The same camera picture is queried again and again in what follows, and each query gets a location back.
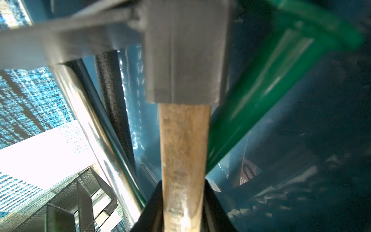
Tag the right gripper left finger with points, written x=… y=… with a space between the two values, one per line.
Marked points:
x=151 y=219

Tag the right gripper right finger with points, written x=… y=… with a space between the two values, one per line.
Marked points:
x=214 y=218

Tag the chrome hoe blue grip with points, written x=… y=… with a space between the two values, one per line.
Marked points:
x=83 y=99

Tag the grey hoe red grip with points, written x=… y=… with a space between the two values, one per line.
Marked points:
x=113 y=99

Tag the wooden handle dark hoe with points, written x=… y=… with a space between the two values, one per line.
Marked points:
x=186 y=49

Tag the green hoe red grip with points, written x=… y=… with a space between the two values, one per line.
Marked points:
x=302 y=34

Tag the teal plastic storage box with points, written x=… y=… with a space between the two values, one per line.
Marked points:
x=305 y=166

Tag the black wire shelf rack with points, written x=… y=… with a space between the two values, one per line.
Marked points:
x=84 y=203

